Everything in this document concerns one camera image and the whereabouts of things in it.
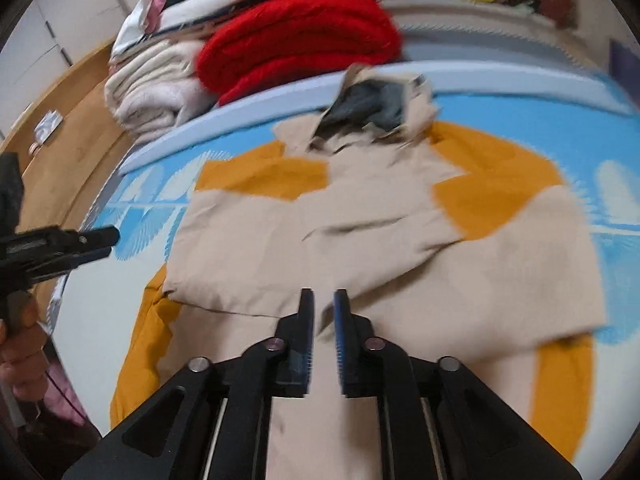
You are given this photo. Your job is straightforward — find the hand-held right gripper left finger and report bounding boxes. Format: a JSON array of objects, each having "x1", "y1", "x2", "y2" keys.
[{"x1": 62, "y1": 288, "x2": 316, "y2": 480}]

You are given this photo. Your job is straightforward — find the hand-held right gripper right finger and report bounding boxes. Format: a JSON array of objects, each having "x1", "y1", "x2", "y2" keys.
[{"x1": 333, "y1": 288, "x2": 583, "y2": 480}]

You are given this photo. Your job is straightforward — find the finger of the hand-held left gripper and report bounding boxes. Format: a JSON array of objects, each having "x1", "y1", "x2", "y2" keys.
[{"x1": 0, "y1": 225, "x2": 121, "y2": 287}]

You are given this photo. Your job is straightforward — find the beige and orange hoodie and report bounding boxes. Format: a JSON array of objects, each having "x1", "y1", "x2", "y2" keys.
[{"x1": 110, "y1": 62, "x2": 608, "y2": 480}]

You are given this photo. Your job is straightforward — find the cream folded clothes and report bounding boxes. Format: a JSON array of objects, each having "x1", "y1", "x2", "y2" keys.
[{"x1": 104, "y1": 40, "x2": 221, "y2": 145}]

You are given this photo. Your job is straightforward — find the person's left hand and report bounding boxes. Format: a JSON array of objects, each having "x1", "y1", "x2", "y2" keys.
[{"x1": 0, "y1": 291, "x2": 52, "y2": 402}]

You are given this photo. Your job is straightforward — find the white folded cloth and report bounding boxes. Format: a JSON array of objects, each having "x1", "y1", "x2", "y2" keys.
[{"x1": 110, "y1": 0, "x2": 313, "y2": 61}]

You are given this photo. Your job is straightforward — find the blue and white patterned bedsheet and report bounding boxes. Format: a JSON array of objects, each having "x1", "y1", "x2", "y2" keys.
[{"x1": 50, "y1": 60, "x2": 640, "y2": 466}]

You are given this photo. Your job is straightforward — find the red knitted sweater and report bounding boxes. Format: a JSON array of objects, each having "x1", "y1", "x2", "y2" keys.
[{"x1": 196, "y1": 0, "x2": 405, "y2": 107}]

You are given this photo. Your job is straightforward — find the grey padded mat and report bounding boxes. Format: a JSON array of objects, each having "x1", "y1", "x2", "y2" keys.
[{"x1": 380, "y1": 0, "x2": 608, "y2": 78}]

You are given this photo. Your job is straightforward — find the purple box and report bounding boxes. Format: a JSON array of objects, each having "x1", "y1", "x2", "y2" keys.
[{"x1": 607, "y1": 37, "x2": 637, "y2": 97}]

